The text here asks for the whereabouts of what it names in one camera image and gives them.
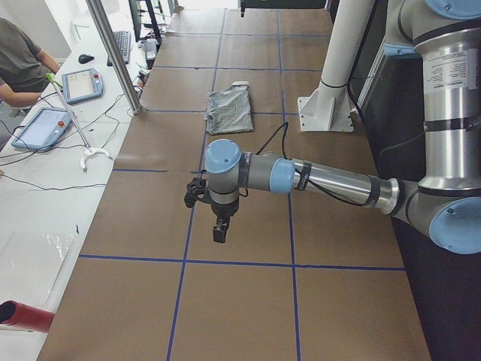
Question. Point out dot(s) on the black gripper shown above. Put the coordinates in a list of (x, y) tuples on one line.
[(224, 210)]

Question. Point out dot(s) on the navy white striped polo shirt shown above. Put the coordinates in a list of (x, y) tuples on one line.
[(229, 110)]

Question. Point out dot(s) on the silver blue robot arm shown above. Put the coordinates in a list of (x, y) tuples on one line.
[(445, 204)]

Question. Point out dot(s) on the black keyboard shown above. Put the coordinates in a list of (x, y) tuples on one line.
[(123, 42)]

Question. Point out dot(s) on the white curved hook piece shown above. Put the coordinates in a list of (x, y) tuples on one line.
[(91, 152)]

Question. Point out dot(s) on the black computer mouse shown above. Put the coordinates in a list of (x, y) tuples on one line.
[(85, 58)]

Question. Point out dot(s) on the far blue teach pendant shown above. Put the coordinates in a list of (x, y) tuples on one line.
[(81, 86)]

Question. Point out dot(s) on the blue teach pendant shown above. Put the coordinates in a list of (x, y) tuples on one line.
[(81, 86), (44, 130)]

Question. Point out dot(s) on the clear plastic bag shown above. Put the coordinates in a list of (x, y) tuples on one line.
[(30, 265)]

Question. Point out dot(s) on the near blue teach pendant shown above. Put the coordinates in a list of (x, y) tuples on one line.
[(44, 130)]

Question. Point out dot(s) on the red cylinder tube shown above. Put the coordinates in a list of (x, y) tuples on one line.
[(19, 315)]

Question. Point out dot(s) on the seated person grey shirt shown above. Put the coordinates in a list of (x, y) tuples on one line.
[(24, 66)]

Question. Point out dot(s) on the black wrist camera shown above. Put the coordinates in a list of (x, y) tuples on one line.
[(196, 192)]

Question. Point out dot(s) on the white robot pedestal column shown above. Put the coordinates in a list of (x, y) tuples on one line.
[(328, 108)]

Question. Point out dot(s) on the aluminium frame post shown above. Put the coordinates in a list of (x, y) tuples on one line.
[(104, 29)]

